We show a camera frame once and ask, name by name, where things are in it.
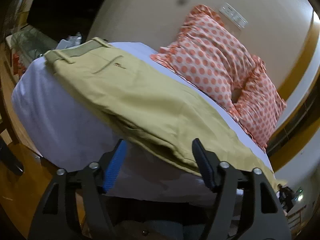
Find khaki pants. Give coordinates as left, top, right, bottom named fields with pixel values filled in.
left=44, top=37, right=280, bottom=190

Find white bed sheet mattress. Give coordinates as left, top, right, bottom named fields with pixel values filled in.
left=11, top=41, right=276, bottom=201

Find right polka dot pillow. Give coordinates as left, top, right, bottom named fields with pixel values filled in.
left=235, top=55, right=286, bottom=150

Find polka dot pillow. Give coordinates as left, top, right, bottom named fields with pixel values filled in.
left=150, top=4, right=258, bottom=118
left=235, top=55, right=286, bottom=150

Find left polka dot pillow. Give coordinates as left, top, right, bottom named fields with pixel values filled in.
left=150, top=4, right=258, bottom=118

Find cluttered side table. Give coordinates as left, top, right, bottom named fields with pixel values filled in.
left=9, top=25, right=82, bottom=79

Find white wall switch plate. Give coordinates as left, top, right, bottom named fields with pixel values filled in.
left=219, top=3, right=248, bottom=29

